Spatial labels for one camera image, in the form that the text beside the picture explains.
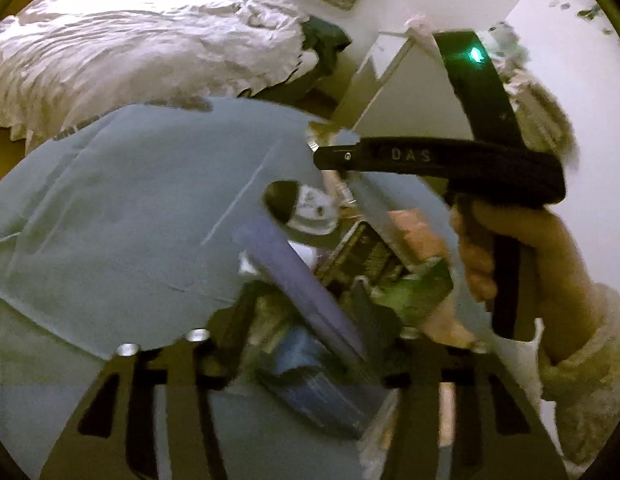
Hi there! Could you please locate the white crumpled mask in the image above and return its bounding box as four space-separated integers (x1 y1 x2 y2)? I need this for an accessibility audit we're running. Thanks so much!
287 184 339 236

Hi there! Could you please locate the green snack wrapper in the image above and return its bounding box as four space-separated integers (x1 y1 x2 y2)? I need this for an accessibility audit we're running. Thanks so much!
372 258 454 327

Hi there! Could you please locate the person's right hand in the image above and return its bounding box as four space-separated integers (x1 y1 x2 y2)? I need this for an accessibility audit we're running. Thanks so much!
450 200 605 365

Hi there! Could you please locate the dark green pillow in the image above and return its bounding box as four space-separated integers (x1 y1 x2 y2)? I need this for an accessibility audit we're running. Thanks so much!
249 14 352 104

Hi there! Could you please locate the stack of books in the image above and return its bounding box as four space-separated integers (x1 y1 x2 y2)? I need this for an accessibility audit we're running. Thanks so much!
504 70 579 168

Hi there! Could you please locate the grey plush toy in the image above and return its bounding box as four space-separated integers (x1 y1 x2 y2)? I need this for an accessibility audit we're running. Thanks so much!
479 22 529 80

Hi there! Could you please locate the white ruffled bed duvet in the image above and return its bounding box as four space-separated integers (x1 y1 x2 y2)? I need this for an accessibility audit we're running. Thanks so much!
0 0 319 146

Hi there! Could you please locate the purple flat packaging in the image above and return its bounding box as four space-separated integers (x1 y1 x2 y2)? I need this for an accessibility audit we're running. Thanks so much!
233 214 364 364

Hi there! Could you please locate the fluffy beige sleeve forearm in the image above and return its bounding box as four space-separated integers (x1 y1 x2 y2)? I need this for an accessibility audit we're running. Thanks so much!
538 284 620 479

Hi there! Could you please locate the white nightstand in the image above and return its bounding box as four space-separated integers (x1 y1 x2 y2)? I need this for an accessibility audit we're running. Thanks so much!
331 32 473 140

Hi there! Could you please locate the pink plush toy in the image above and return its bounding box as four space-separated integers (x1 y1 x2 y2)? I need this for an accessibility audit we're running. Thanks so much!
404 13 437 47

